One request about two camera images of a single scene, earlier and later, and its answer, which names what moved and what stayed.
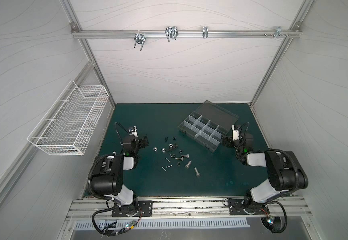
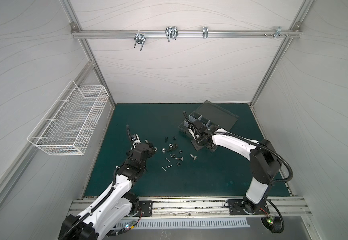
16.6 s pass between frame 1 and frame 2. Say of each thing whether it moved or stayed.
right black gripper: moved
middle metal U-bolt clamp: stayed
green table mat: stayed
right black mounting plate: stayed
